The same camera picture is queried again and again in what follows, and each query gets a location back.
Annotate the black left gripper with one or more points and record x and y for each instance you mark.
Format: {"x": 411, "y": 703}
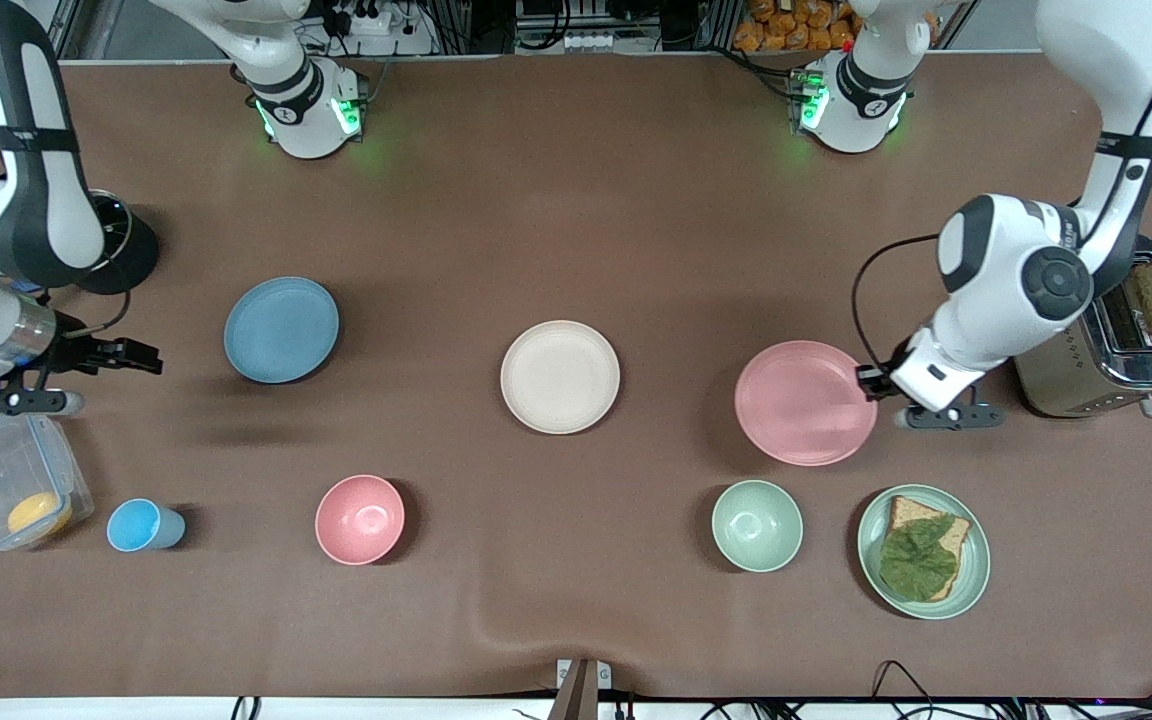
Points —
{"x": 874, "y": 381}

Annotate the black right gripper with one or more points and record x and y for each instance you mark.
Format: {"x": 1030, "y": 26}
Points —
{"x": 73, "y": 353}

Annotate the pink plate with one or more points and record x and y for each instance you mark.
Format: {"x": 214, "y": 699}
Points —
{"x": 801, "y": 403}

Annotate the blue plate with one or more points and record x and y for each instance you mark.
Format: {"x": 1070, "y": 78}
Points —
{"x": 281, "y": 330}

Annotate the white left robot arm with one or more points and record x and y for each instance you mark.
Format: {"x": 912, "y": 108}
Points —
{"x": 1016, "y": 270}

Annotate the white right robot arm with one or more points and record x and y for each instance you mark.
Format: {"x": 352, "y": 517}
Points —
{"x": 46, "y": 200}

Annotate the glass lid with blue knob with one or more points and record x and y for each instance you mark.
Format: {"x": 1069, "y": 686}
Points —
{"x": 117, "y": 230}

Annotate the bread slice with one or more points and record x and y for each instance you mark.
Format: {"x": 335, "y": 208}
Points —
{"x": 911, "y": 510}

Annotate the blue cup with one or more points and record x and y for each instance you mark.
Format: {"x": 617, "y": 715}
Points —
{"x": 136, "y": 525}

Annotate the green bowl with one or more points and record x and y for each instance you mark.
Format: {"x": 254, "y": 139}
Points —
{"x": 757, "y": 526}

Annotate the yellow round fruit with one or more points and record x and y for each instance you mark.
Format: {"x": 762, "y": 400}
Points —
{"x": 39, "y": 516}

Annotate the green lettuce leaf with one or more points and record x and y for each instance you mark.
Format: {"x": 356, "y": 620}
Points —
{"x": 918, "y": 562}

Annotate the green plate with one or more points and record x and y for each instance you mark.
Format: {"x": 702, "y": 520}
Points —
{"x": 976, "y": 560}

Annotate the beige and chrome toaster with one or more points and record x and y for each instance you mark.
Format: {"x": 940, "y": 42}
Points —
{"x": 1136, "y": 370}

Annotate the pink bowl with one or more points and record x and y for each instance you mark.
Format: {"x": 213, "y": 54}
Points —
{"x": 359, "y": 520}

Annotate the beige plate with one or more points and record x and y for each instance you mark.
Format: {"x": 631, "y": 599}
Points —
{"x": 560, "y": 377}

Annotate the brown table cloth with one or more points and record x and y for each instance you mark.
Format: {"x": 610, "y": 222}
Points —
{"x": 576, "y": 200}

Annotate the white power strip with plugs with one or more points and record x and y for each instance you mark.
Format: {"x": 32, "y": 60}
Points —
{"x": 371, "y": 18}

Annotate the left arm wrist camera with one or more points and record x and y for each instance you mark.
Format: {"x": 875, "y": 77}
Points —
{"x": 951, "y": 415}

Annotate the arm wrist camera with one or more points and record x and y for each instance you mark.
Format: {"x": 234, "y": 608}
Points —
{"x": 21, "y": 402}
{"x": 951, "y": 415}

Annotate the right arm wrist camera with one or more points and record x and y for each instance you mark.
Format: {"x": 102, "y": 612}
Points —
{"x": 21, "y": 402}

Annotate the aluminium frame profile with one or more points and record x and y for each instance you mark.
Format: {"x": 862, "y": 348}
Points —
{"x": 71, "y": 30}

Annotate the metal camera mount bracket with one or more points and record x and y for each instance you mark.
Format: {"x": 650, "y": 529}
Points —
{"x": 583, "y": 685}

